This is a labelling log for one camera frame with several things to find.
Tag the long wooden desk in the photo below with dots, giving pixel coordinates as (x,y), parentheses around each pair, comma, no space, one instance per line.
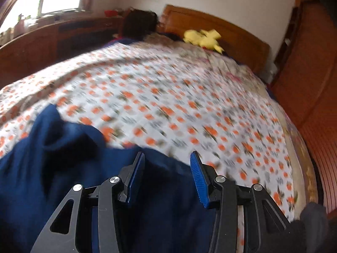
(47,45)

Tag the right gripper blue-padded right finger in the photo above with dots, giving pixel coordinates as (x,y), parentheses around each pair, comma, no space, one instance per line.
(266,228)

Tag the wooden headboard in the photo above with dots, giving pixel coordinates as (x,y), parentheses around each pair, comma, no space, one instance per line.
(238,43)

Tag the yellow plush toy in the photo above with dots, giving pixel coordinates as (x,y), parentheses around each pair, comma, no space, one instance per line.
(205,39)

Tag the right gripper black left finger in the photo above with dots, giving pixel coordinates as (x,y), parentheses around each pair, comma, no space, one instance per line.
(69,229)

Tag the navy blue coat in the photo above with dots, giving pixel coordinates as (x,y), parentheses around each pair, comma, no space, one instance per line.
(41,169)

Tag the red bowl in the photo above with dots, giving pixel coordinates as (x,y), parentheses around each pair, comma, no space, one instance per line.
(110,13)

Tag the wooden wardrobe with louvred doors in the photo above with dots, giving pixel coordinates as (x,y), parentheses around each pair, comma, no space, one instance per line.
(305,86)

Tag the orange print bed sheet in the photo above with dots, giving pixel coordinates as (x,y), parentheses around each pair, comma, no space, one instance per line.
(147,95)

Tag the floral quilt near headboard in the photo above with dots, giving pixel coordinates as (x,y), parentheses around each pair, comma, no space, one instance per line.
(217,62)

